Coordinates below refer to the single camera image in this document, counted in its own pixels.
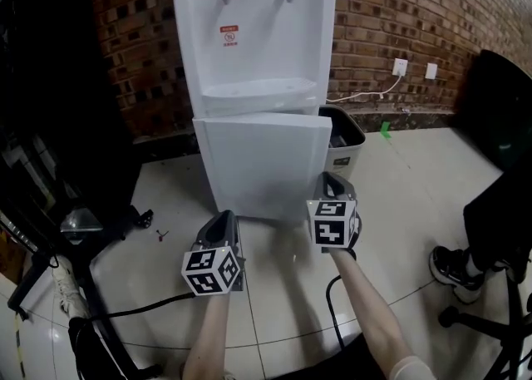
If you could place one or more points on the red and white warning sticker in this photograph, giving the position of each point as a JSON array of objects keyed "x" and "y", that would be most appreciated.
[{"x": 229, "y": 36}]

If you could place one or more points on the person's right forearm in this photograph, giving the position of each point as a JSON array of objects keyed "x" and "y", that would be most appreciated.
[{"x": 365, "y": 307}]

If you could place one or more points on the grey trash bin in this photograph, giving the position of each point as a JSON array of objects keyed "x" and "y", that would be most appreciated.
[{"x": 347, "y": 154}]

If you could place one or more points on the small red floor item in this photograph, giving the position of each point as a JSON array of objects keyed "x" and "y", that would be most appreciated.
[{"x": 162, "y": 235}]

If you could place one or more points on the white cabinet door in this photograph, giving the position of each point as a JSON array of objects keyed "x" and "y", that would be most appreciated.
[{"x": 257, "y": 162}]

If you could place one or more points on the black chair back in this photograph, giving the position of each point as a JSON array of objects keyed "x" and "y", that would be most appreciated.
[{"x": 498, "y": 112}]

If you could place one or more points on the person's white sleeve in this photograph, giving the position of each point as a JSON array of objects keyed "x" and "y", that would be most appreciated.
[{"x": 413, "y": 370}]

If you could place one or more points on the black office chair base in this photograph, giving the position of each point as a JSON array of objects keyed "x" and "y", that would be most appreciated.
[{"x": 494, "y": 324}]

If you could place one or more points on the white wall socket with plug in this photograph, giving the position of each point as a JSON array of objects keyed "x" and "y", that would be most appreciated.
[{"x": 400, "y": 66}]

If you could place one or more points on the person's black clothing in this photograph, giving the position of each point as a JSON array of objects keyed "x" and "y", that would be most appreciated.
[{"x": 324, "y": 363}]

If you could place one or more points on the white wall plate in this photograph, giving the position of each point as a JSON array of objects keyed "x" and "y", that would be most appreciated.
[{"x": 431, "y": 71}]

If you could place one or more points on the green tape strip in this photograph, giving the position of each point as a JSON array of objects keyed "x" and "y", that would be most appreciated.
[{"x": 386, "y": 129}]

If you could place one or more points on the black caster wheel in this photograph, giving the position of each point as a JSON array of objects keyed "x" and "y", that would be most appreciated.
[{"x": 144, "y": 219}]

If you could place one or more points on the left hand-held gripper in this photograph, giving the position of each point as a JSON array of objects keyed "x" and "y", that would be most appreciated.
[{"x": 208, "y": 272}]

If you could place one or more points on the yellow and black striped tape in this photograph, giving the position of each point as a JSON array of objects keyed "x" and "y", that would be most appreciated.
[{"x": 18, "y": 341}]

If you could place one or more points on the black equipment rack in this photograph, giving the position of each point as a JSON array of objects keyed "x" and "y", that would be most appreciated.
[{"x": 54, "y": 100}]

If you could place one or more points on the white water dispenser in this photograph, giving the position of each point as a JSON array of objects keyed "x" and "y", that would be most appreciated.
[{"x": 257, "y": 58}]

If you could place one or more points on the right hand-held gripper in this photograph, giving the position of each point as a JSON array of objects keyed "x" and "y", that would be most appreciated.
[{"x": 332, "y": 220}]

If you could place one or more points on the white drip tray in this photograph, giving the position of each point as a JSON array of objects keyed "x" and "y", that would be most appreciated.
[{"x": 257, "y": 91}]

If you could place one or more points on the person's left forearm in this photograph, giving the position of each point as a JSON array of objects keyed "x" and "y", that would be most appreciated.
[{"x": 210, "y": 337}]

